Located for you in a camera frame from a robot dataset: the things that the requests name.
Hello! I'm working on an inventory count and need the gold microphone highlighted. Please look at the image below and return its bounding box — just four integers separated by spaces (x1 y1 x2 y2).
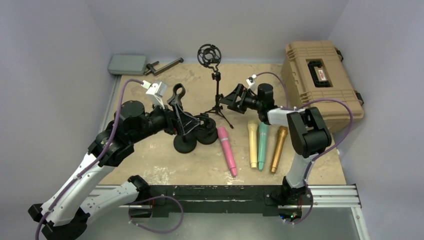
270 126 289 174

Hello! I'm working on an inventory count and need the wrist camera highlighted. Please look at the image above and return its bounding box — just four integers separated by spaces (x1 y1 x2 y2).
246 74 257 92
141 80 168 109

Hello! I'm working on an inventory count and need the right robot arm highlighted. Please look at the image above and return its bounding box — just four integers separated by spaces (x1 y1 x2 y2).
220 83 332 204

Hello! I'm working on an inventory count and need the black tripod shock-mount stand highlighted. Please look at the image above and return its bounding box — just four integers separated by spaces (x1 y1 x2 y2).
196 43 234 129

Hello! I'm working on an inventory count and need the clip round-base stand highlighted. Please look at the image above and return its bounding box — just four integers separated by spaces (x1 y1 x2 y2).
167 83 186 110
173 132 198 154

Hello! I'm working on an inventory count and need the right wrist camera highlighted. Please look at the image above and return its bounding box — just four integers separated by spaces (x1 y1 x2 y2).
246 74 257 92

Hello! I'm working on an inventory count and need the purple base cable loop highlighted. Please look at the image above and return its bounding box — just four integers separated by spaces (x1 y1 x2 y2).
128 195 184 234

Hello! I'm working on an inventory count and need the grey pouch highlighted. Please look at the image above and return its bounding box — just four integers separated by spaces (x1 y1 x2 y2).
107 54 147 76

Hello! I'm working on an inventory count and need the black mounting base rail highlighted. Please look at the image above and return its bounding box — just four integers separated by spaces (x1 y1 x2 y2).
132 185 313 220

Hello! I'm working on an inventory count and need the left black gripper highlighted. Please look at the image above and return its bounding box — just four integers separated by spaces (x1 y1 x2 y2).
129 98 200 144

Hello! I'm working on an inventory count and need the pink microphone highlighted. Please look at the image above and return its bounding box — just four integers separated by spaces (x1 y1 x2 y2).
217 126 238 178

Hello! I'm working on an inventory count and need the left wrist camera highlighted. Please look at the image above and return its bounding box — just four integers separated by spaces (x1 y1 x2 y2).
141 80 168 109

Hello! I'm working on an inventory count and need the tan hard case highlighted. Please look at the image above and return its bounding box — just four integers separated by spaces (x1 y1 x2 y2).
281 40 365 133

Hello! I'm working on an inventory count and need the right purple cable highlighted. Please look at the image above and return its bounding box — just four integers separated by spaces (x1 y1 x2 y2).
253 71 354 186

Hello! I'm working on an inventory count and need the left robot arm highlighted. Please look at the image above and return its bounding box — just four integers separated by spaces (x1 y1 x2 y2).
28 101 201 240

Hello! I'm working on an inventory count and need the teal microphone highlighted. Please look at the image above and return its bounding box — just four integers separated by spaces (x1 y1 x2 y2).
257 122 269 171

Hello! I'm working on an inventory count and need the shock mount round-base stand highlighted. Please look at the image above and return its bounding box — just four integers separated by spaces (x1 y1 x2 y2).
195 113 218 145

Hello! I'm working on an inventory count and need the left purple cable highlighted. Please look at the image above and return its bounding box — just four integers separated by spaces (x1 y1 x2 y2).
34 78 145 240

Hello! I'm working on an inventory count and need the yellow microphone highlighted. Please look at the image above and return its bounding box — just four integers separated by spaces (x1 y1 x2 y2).
247 120 258 169

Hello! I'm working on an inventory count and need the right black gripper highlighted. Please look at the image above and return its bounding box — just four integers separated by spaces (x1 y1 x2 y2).
219 83 263 114

